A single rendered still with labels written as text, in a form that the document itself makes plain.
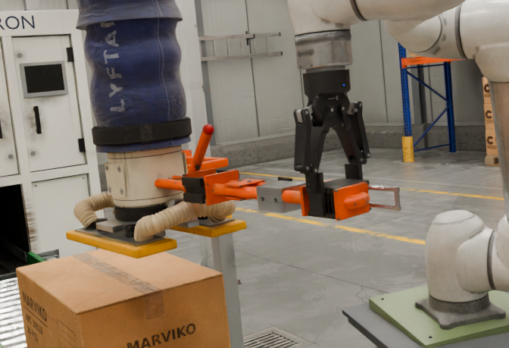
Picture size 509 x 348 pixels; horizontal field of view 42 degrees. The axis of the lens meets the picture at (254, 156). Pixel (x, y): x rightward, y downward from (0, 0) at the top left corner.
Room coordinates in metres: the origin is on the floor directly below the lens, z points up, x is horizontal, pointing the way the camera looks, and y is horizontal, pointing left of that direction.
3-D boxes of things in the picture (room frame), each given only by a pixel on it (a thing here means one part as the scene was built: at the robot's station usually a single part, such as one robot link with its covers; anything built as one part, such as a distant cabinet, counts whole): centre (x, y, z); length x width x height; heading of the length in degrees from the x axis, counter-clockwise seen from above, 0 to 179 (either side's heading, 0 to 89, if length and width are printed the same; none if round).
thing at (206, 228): (1.61, 0.18, 1.14); 0.34 x 0.10 x 0.05; 39
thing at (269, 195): (1.19, -0.04, 1.23); 0.07 x 0.07 x 0.04; 39
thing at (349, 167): (1.12, -0.16, 1.25); 0.03 x 0.01 x 0.07; 38
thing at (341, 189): (1.08, -0.12, 1.24); 0.08 x 0.07 x 0.05; 39
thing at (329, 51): (1.09, -0.13, 1.48); 0.09 x 0.09 x 0.06
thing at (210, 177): (1.36, 0.09, 1.24); 0.10 x 0.08 x 0.06; 129
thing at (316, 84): (1.09, -0.13, 1.40); 0.08 x 0.07 x 0.09; 128
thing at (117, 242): (1.49, 0.33, 1.14); 0.34 x 0.10 x 0.05; 39
